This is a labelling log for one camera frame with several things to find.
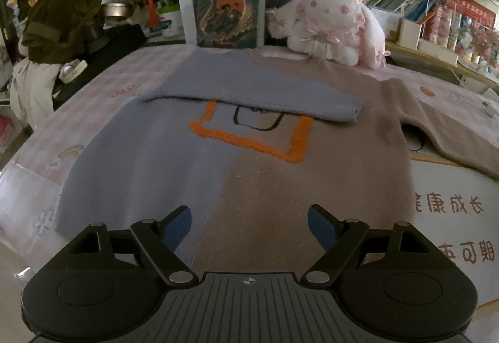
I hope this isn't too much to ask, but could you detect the white cloth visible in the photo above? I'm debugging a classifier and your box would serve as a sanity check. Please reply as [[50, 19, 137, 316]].
[[9, 57, 63, 125]]

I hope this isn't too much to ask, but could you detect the pink checkered printed blanket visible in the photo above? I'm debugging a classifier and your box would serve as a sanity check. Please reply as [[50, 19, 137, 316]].
[[0, 42, 499, 328]]

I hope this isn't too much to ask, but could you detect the dark illustrated book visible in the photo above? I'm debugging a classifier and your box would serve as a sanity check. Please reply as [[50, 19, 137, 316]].
[[195, 0, 267, 50]]

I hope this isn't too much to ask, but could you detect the olive green garment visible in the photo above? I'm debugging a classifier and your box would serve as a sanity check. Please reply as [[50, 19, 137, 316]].
[[20, 0, 105, 65]]

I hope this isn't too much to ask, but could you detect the white pen holder cup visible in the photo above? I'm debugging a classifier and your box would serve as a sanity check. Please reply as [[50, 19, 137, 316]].
[[157, 8, 185, 41]]

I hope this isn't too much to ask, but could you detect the pink plush bunny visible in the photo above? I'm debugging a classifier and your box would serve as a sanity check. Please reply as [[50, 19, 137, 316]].
[[267, 0, 391, 69]]

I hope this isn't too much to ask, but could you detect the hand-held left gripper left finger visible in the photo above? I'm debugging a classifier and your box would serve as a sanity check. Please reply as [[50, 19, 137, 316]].
[[58, 205, 198, 285]]

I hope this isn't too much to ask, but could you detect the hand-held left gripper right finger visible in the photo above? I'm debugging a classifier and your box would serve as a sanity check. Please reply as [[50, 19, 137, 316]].
[[301, 204, 439, 284]]

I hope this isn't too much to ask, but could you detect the metal bowl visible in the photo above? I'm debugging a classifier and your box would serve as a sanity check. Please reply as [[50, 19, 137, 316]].
[[100, 2, 135, 21]]

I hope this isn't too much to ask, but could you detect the row of colourful jars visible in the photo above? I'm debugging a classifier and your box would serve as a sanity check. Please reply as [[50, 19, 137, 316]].
[[421, 0, 499, 75]]

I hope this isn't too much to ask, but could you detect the black bag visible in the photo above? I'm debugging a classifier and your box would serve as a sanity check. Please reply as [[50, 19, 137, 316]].
[[53, 22, 148, 110]]

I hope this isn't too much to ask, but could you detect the blue and brown sweater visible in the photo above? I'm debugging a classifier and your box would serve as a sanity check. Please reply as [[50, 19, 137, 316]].
[[55, 45, 499, 278]]

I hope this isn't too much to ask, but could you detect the white storage box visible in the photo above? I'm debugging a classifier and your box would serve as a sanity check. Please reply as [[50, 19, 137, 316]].
[[396, 16, 426, 50]]

